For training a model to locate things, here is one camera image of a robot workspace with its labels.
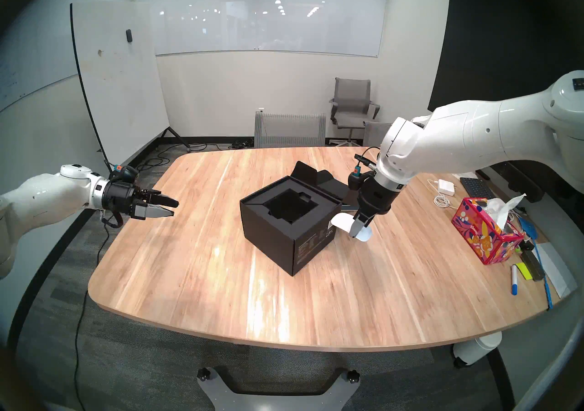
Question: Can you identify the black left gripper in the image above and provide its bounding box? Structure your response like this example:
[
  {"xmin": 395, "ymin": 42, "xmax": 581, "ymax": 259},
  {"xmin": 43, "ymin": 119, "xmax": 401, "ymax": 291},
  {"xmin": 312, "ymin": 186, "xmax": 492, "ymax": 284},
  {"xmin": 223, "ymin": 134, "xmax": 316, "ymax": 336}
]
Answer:
[{"xmin": 103, "ymin": 179, "xmax": 180, "ymax": 220}]

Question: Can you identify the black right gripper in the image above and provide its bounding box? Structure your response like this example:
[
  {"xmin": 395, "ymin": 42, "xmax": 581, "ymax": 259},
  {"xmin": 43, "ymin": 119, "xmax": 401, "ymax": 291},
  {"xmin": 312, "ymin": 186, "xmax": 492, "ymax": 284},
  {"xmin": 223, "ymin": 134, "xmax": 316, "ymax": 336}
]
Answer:
[{"xmin": 349, "ymin": 177, "xmax": 394, "ymax": 238}]

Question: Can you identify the white computer mouse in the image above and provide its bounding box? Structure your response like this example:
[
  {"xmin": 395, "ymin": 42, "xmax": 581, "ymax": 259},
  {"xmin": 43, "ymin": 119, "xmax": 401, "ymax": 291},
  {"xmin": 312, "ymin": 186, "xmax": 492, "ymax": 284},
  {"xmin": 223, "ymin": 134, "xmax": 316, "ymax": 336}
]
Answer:
[{"xmin": 331, "ymin": 213, "xmax": 373, "ymax": 243}]

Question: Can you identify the black cardboard box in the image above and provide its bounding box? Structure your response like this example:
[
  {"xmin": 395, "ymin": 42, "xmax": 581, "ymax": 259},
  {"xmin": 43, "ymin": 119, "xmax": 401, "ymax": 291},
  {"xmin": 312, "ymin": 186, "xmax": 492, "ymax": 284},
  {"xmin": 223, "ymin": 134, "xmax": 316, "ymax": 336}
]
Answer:
[{"xmin": 240, "ymin": 160, "xmax": 365, "ymax": 277}]

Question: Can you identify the colourful tissue box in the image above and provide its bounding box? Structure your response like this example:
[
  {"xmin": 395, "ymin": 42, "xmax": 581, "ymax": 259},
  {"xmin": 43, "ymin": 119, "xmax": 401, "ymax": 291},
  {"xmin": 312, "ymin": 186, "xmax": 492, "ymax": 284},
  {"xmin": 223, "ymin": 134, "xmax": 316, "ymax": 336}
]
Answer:
[{"xmin": 451, "ymin": 194, "xmax": 526, "ymax": 265}]

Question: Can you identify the grey fabric chair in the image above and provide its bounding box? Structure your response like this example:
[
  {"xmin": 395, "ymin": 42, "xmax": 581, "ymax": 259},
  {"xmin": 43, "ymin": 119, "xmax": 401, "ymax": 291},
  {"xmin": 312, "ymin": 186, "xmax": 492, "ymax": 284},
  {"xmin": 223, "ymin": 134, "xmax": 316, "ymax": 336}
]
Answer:
[{"xmin": 363, "ymin": 122, "xmax": 394, "ymax": 147}]

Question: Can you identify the white power adapter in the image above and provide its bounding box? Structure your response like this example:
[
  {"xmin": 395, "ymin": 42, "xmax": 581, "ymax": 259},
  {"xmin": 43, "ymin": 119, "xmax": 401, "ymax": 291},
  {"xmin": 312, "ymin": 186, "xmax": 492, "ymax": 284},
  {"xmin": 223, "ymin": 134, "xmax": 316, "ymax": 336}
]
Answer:
[{"xmin": 428, "ymin": 179, "xmax": 458, "ymax": 208}]

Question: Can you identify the grey mesh chair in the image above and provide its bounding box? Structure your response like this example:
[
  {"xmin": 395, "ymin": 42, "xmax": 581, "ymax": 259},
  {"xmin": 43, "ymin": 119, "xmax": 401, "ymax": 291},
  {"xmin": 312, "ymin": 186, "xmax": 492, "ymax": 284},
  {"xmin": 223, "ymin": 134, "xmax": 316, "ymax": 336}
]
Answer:
[{"xmin": 254, "ymin": 111, "xmax": 327, "ymax": 149}]

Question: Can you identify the rolling whiteboard with stand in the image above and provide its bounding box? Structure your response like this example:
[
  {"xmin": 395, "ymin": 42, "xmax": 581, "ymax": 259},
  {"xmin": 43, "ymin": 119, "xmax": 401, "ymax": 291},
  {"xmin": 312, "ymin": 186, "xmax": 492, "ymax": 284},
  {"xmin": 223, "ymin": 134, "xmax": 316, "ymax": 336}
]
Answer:
[{"xmin": 70, "ymin": 2, "xmax": 191, "ymax": 173}]

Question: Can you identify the black keyboard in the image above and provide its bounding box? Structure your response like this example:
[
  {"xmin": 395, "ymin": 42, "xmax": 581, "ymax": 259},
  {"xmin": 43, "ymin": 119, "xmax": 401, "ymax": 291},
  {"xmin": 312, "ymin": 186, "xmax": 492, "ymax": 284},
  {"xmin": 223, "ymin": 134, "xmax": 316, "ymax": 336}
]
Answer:
[{"xmin": 459, "ymin": 177, "xmax": 496, "ymax": 200}]

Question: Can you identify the grey office chair with armrests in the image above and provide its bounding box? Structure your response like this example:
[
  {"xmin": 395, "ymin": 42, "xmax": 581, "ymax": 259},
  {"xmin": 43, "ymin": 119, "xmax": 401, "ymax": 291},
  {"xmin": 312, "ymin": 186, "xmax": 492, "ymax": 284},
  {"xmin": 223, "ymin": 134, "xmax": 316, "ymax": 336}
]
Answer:
[{"xmin": 328, "ymin": 78, "xmax": 381, "ymax": 147}]

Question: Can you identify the black video bar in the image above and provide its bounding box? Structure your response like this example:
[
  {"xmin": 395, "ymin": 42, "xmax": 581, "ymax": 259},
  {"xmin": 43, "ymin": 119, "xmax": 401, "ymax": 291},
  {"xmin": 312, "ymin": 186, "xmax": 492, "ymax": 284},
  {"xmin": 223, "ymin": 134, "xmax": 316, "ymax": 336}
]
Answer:
[{"xmin": 493, "ymin": 161, "xmax": 546, "ymax": 204}]

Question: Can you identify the black whiteboard eraser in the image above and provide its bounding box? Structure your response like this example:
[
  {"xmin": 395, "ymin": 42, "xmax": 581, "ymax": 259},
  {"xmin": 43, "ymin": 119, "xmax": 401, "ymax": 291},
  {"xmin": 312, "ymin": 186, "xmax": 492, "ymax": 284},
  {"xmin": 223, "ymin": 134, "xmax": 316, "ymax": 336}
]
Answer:
[{"xmin": 520, "ymin": 246, "xmax": 546, "ymax": 280}]

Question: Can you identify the blue pen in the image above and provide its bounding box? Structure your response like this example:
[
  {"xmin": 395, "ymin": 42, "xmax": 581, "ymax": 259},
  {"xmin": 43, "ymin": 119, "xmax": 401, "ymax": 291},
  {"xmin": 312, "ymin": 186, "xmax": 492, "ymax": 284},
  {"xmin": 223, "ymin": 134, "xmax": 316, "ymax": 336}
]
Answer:
[{"xmin": 517, "ymin": 216, "xmax": 553, "ymax": 309}]

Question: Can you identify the white paper sheet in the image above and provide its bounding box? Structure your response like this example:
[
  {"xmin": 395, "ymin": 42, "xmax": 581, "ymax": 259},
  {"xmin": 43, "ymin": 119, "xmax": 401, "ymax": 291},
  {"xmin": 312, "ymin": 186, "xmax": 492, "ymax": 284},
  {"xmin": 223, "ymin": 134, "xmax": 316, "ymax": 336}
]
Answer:
[{"xmin": 536, "ymin": 246, "xmax": 578, "ymax": 299}]

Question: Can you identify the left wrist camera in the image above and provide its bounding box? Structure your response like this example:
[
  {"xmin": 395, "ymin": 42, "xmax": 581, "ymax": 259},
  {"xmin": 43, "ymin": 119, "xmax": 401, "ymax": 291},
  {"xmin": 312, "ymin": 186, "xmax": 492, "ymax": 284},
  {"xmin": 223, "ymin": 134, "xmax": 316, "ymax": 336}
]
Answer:
[{"xmin": 112, "ymin": 164, "xmax": 140, "ymax": 183}]

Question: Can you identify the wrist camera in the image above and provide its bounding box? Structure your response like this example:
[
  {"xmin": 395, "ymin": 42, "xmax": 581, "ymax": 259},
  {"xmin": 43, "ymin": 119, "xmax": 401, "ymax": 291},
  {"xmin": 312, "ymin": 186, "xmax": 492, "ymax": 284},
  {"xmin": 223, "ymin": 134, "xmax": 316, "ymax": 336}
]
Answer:
[
  {"xmin": 348, "ymin": 152, "xmax": 380, "ymax": 188},
  {"xmin": 112, "ymin": 164, "xmax": 140, "ymax": 183}
]

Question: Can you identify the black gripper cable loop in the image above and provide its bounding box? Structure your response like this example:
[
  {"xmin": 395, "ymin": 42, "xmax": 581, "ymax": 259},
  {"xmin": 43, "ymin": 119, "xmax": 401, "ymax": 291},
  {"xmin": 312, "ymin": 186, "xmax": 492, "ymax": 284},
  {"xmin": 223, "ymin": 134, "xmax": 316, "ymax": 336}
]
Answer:
[{"xmin": 100, "ymin": 208, "xmax": 125, "ymax": 229}]

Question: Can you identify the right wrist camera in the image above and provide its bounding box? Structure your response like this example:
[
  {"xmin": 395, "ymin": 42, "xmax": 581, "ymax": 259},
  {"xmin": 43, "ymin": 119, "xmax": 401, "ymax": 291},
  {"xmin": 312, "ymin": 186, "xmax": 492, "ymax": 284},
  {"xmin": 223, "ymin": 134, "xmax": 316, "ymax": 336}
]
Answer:
[{"xmin": 348, "ymin": 152, "xmax": 380, "ymax": 188}]

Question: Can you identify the wall glass whiteboard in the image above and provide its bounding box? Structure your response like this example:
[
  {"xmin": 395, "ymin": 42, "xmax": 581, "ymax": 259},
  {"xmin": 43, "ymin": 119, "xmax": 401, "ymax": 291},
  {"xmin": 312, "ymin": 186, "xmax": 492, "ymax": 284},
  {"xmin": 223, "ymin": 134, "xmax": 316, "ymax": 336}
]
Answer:
[
  {"xmin": 132, "ymin": 0, "xmax": 391, "ymax": 58},
  {"xmin": 0, "ymin": 0, "xmax": 78, "ymax": 112}
]

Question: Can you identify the grey robot base frame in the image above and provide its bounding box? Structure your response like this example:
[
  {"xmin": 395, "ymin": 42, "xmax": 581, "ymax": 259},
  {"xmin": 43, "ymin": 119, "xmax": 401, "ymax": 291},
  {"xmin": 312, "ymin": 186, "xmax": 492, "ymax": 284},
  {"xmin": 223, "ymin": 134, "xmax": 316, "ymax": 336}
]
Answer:
[{"xmin": 197, "ymin": 367, "xmax": 361, "ymax": 411}]

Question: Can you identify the large black wall screen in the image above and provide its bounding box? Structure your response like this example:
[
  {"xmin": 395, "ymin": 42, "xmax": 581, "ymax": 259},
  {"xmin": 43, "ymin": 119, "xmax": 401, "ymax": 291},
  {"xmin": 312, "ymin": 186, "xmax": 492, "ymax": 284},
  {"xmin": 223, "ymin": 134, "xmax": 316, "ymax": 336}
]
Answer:
[{"xmin": 428, "ymin": 0, "xmax": 584, "ymax": 113}]

